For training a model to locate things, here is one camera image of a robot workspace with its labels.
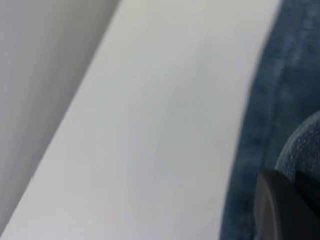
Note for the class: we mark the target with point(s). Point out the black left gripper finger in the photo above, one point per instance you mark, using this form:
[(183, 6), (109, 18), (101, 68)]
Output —
[(287, 212)]

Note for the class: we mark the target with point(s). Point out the blue denim kids jeans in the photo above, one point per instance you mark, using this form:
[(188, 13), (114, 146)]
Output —
[(287, 75)]

